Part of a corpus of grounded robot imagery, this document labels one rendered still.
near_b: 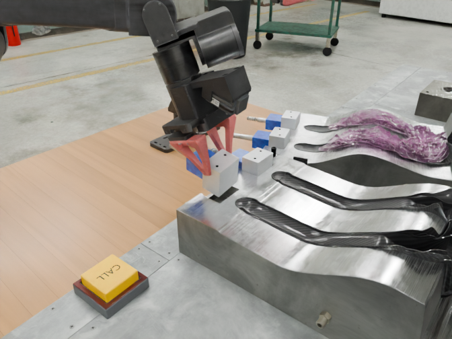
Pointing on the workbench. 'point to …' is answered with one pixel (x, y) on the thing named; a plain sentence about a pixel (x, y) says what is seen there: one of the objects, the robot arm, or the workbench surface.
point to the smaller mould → (435, 101)
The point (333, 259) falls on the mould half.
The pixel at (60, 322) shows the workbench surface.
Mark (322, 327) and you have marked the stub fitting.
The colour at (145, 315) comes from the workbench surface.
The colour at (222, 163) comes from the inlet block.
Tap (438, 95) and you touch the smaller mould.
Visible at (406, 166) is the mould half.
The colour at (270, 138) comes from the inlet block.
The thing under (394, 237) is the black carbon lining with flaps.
